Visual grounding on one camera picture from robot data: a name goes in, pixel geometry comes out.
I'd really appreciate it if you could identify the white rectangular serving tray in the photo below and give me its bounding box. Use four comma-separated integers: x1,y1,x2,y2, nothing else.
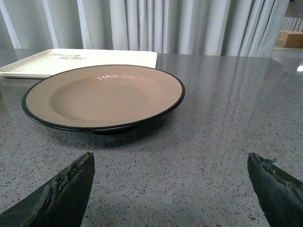
0,49,157,79

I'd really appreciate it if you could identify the brown cardboard box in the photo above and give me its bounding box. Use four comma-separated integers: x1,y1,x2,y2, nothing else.
276,31,303,48

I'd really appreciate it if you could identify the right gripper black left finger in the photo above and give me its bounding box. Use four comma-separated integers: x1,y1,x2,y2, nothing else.
0,152,95,227

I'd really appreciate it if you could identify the grey pleated curtain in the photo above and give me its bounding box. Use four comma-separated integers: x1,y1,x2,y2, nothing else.
0,0,289,57

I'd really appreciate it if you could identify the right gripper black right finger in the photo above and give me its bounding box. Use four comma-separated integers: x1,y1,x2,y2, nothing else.
248,153,303,227

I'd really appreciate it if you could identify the tan plate with black rim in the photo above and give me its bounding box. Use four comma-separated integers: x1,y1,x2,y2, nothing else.
22,65,185,134

